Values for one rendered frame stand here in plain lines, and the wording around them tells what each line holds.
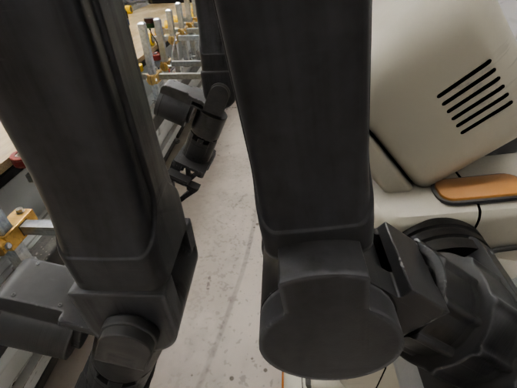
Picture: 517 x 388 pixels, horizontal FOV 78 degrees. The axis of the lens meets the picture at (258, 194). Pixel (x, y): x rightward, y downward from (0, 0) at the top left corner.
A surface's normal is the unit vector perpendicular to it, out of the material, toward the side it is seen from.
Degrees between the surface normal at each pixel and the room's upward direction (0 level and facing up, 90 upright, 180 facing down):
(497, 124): 90
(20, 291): 20
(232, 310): 0
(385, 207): 25
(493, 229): 90
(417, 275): 37
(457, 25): 78
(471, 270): 53
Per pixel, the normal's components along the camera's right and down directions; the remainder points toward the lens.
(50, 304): 0.32, -0.75
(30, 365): -0.03, -0.80
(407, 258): 0.58, -0.63
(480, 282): -0.81, -0.49
